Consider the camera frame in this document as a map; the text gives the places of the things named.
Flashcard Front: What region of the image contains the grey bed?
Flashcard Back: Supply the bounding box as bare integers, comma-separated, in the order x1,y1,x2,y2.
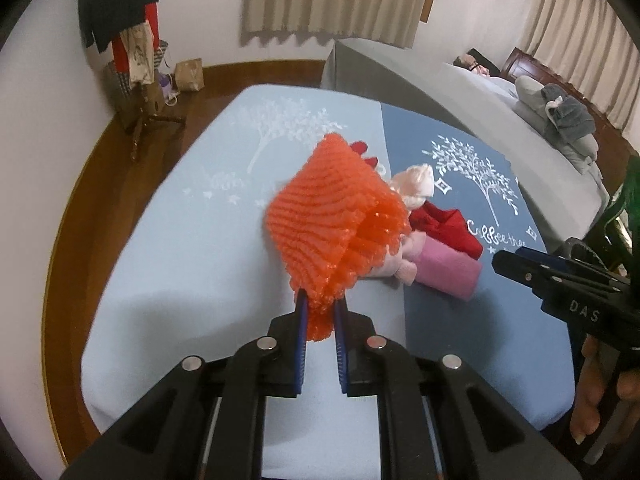
320,37,608,256

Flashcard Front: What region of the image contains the small red scrap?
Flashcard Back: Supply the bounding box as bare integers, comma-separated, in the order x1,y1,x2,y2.
349,141,381,173

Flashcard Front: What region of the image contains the orange knitted garment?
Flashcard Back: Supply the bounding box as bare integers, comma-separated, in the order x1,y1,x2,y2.
264,131,413,343

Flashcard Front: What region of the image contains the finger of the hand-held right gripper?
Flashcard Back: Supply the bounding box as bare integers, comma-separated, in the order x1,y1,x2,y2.
491,249,568,295

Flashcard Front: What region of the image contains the pink soft doll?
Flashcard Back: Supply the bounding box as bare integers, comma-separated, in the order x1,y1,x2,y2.
452,56,493,78

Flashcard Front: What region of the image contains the wide beige curtain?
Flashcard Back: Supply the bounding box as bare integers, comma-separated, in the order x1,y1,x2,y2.
241,0,445,50

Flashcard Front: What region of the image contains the person's right hand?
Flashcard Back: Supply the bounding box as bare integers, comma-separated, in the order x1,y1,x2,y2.
570,337,640,446

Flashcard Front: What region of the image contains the red cloth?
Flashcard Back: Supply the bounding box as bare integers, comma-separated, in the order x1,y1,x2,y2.
409,201,484,261

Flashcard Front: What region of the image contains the brown wooden headboard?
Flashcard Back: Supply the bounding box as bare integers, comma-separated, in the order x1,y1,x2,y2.
501,47,640,153

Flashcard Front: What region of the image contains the blue tree-print table cloth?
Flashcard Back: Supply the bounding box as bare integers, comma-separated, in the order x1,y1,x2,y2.
80,85,578,480

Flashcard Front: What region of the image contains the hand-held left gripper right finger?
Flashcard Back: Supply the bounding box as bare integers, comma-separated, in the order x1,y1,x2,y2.
332,297,576,480

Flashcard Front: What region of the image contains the folded light grey duvet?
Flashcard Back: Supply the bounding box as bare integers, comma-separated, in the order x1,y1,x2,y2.
515,76,601,176

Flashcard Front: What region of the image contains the brown paper bag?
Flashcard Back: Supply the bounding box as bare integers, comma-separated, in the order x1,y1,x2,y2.
175,58,205,92

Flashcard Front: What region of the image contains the narrow beige curtain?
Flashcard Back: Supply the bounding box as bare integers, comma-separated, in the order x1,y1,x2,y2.
520,0,640,131

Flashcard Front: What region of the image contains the wooden coat rack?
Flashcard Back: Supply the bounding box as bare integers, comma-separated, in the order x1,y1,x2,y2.
115,80,187,161

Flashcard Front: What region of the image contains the dark grey blanket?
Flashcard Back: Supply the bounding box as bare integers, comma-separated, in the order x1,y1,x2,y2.
542,84,596,143

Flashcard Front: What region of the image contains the black pillow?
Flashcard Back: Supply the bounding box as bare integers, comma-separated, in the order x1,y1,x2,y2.
465,49,501,73

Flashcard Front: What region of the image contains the printed beige tote bag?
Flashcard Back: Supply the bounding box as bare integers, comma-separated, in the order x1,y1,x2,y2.
117,22,156,86

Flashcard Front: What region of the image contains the red garment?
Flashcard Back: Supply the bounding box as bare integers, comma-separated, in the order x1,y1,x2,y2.
111,2,161,86

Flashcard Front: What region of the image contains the purple and white appliance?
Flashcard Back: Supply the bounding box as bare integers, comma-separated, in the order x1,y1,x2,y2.
157,72,181,106

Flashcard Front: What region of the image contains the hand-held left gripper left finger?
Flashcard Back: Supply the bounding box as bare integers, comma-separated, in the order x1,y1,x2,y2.
60,290,308,480

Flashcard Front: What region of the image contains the pink cloth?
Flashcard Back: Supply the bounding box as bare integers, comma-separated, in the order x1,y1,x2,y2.
415,235,483,302

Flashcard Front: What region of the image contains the checked fabric bag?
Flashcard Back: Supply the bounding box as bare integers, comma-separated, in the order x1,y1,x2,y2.
102,40,171,108

